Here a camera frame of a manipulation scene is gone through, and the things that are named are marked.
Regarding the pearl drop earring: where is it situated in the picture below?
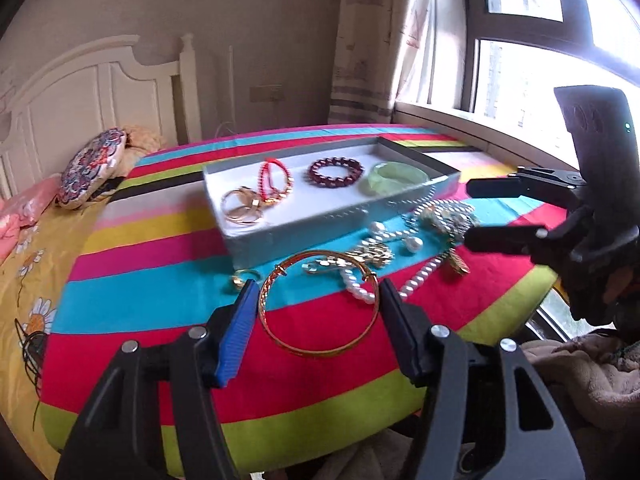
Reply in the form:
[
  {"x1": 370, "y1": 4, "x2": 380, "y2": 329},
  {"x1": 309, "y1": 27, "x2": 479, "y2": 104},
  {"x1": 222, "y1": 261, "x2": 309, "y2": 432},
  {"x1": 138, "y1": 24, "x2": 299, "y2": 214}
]
[{"x1": 402, "y1": 235, "x2": 423, "y2": 254}]

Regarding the long pearl necklace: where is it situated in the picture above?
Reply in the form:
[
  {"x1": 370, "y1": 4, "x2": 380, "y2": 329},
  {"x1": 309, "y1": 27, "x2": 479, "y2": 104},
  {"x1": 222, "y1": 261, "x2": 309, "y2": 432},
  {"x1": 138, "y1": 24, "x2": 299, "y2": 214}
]
[{"x1": 366, "y1": 198, "x2": 478, "y2": 302}]

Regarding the green jade bangle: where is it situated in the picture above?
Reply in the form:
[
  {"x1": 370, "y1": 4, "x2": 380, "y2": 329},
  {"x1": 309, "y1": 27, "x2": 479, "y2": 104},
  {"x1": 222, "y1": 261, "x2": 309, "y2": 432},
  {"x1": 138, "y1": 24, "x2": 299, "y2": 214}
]
[{"x1": 359, "y1": 162, "x2": 430, "y2": 196}]

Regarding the gold bangle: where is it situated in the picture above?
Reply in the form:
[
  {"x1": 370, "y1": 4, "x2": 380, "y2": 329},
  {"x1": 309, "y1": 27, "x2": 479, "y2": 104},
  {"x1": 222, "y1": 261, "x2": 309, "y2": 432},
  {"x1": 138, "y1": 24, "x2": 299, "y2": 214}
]
[{"x1": 257, "y1": 249, "x2": 381, "y2": 356}]

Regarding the dark red bead bracelet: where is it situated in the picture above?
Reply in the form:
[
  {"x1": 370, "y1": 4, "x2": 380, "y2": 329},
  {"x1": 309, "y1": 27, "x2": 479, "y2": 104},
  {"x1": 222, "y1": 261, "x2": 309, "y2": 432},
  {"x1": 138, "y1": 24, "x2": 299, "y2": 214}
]
[{"x1": 307, "y1": 155, "x2": 366, "y2": 190}]

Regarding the small gold ring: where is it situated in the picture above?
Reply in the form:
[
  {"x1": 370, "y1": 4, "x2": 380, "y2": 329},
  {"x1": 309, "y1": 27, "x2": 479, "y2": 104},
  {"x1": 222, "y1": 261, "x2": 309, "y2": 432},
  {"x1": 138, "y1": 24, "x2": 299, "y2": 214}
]
[{"x1": 230, "y1": 268, "x2": 264, "y2": 290}]

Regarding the red braided cord bracelet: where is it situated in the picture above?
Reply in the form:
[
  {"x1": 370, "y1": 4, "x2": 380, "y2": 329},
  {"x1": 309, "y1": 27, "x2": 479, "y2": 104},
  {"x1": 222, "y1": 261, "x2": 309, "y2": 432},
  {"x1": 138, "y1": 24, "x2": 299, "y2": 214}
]
[{"x1": 257, "y1": 157, "x2": 295, "y2": 206}]

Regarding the gold scarf ring cluster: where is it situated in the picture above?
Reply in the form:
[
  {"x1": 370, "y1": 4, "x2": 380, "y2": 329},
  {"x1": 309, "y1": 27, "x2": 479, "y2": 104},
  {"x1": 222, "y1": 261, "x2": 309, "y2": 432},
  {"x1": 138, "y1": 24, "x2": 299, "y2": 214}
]
[{"x1": 220, "y1": 186, "x2": 267, "y2": 226}]

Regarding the grey shallow jewelry box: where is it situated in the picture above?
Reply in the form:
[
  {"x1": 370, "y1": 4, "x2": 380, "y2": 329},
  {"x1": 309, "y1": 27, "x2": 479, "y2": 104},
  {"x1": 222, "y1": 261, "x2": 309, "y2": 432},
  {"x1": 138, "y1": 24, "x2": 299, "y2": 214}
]
[{"x1": 203, "y1": 136, "x2": 460, "y2": 269}]

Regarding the striped colourful blanket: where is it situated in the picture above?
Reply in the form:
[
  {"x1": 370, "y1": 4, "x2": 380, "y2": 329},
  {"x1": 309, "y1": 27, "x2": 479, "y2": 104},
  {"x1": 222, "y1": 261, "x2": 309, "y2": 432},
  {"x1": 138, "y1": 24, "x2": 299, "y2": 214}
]
[{"x1": 40, "y1": 125, "x2": 554, "y2": 471}]

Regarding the yellow floral bed sheet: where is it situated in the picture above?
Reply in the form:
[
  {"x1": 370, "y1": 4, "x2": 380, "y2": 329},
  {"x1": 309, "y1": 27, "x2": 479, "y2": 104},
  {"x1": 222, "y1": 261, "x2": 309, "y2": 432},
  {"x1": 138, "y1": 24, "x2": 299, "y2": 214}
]
[{"x1": 1, "y1": 204, "x2": 103, "y2": 479}]

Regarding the patterned beige curtain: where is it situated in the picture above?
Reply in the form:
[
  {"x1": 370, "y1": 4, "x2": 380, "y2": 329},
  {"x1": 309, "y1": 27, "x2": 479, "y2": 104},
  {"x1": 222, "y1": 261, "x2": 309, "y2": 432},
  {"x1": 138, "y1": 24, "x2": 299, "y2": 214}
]
[{"x1": 326, "y1": 0, "x2": 467, "y2": 125}]

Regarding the round embroidered cushion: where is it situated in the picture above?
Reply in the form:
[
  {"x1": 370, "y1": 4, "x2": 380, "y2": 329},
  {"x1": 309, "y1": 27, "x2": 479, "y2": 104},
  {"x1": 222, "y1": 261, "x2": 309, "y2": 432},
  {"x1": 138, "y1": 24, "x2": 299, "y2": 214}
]
[{"x1": 56, "y1": 128, "x2": 127, "y2": 209}]

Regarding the beige plush toy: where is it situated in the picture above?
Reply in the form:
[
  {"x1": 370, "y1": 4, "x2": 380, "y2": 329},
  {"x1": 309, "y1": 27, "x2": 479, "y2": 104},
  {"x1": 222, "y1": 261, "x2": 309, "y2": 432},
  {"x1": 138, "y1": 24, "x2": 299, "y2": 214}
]
[{"x1": 114, "y1": 125, "x2": 166, "y2": 178}]

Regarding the white wooden headboard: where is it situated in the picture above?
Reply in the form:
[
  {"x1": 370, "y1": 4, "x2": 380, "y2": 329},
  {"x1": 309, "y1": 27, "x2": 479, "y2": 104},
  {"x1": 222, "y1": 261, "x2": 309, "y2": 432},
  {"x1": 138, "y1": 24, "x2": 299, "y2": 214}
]
[{"x1": 1, "y1": 34, "x2": 203, "y2": 200}]

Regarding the window frame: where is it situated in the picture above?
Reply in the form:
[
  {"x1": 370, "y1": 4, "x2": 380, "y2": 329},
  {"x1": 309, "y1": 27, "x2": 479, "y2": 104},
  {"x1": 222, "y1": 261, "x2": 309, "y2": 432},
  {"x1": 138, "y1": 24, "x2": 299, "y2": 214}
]
[{"x1": 394, "y1": 0, "x2": 639, "y2": 168}]

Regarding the wall power socket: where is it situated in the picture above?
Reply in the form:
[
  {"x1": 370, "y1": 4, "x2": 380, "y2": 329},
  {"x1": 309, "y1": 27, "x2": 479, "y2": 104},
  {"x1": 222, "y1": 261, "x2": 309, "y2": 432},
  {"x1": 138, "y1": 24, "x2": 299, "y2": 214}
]
[{"x1": 250, "y1": 84, "x2": 284, "y2": 103}]

